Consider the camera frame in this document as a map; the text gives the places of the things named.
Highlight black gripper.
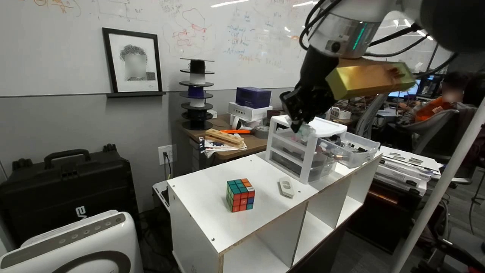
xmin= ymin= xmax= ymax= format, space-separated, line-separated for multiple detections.
xmin=280 ymin=46 xmax=342 ymax=134

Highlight white paper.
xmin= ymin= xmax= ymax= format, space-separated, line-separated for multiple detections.
xmin=277 ymin=177 xmax=299 ymax=201

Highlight dark blue box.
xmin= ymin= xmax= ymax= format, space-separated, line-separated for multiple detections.
xmin=236 ymin=86 xmax=274 ymax=110

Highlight white cardboard box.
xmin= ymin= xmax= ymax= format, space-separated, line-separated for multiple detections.
xmin=228 ymin=102 xmax=275 ymax=130

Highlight brown wooden desk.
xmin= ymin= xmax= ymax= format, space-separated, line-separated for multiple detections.
xmin=180 ymin=114 xmax=270 ymax=172

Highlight grey chair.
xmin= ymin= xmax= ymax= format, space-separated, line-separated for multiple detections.
xmin=354 ymin=96 xmax=387 ymax=137

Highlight orange hand tool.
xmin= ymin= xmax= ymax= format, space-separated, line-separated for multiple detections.
xmin=222 ymin=127 xmax=254 ymax=137

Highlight tan wooden block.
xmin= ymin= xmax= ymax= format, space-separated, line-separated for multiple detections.
xmin=205 ymin=128 xmax=248 ymax=149

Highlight loose white papers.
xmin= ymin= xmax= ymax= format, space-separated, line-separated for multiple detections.
xmin=201 ymin=137 xmax=249 ymax=160

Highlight lit blue monitor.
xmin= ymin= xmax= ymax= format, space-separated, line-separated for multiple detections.
xmin=387 ymin=75 xmax=446 ymax=101

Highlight stack of filament spools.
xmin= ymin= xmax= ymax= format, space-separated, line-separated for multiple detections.
xmin=178 ymin=57 xmax=217 ymax=131

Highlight Rubik's cube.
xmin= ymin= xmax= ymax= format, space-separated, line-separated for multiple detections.
xmin=227 ymin=178 xmax=257 ymax=215

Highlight stack of white sheets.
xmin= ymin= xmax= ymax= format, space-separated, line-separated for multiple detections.
xmin=377 ymin=145 xmax=445 ymax=196

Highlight seated person grey clothes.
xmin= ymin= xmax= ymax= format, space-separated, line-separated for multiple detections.
xmin=404 ymin=74 xmax=485 ymax=154

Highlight orange object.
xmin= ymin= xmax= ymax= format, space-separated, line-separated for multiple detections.
xmin=414 ymin=95 xmax=454 ymax=124

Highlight white cube shelf unit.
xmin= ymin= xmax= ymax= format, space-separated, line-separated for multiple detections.
xmin=166 ymin=146 xmax=384 ymax=273

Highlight white slanted pole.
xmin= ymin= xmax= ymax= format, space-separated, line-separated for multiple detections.
xmin=392 ymin=98 xmax=485 ymax=273

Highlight black picture ledge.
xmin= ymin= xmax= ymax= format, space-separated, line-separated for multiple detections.
xmin=105 ymin=90 xmax=167 ymax=99

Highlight black framed picture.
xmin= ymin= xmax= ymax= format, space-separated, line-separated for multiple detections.
xmin=101 ymin=26 xmax=164 ymax=96

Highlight white air purifier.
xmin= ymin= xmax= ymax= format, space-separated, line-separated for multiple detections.
xmin=0 ymin=210 xmax=146 ymax=273

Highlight black hard carry case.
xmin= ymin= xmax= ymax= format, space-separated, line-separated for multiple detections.
xmin=0 ymin=143 xmax=140 ymax=246

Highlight wall whiteboard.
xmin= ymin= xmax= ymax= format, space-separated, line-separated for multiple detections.
xmin=0 ymin=0 xmax=325 ymax=99

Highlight white wall outlet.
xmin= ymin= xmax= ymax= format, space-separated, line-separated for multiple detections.
xmin=158 ymin=145 xmax=175 ymax=168

